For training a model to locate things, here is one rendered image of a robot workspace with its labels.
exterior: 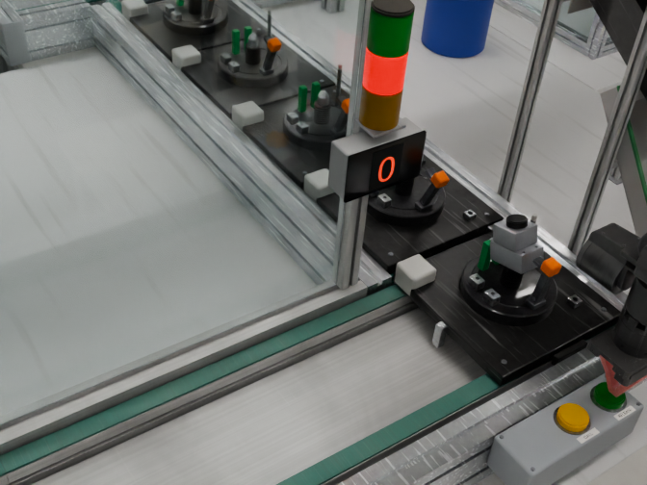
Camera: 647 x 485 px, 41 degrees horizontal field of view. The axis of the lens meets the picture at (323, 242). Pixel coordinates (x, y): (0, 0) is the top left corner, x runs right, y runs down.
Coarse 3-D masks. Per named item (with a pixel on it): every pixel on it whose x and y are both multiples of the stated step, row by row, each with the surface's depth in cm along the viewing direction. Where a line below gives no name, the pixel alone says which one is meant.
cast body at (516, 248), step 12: (516, 216) 122; (504, 228) 121; (516, 228) 120; (528, 228) 120; (492, 240) 127; (504, 240) 122; (516, 240) 120; (528, 240) 121; (492, 252) 125; (504, 252) 123; (516, 252) 121; (528, 252) 120; (540, 252) 122; (504, 264) 123; (516, 264) 121; (528, 264) 121
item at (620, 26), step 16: (592, 0) 128; (608, 0) 125; (624, 0) 122; (640, 0) 131; (608, 16) 126; (624, 16) 123; (640, 16) 120; (608, 32) 127; (624, 32) 124; (624, 48) 125
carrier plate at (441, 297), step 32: (448, 256) 134; (544, 256) 135; (448, 288) 128; (576, 288) 130; (448, 320) 123; (480, 320) 123; (544, 320) 124; (576, 320) 125; (608, 320) 125; (480, 352) 119; (512, 352) 119; (544, 352) 119
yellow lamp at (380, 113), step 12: (372, 96) 103; (384, 96) 103; (396, 96) 103; (360, 108) 106; (372, 108) 104; (384, 108) 104; (396, 108) 105; (360, 120) 107; (372, 120) 105; (384, 120) 105; (396, 120) 106
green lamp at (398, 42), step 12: (372, 12) 98; (372, 24) 98; (384, 24) 97; (396, 24) 97; (408, 24) 98; (372, 36) 99; (384, 36) 98; (396, 36) 98; (408, 36) 99; (372, 48) 100; (384, 48) 99; (396, 48) 99; (408, 48) 101
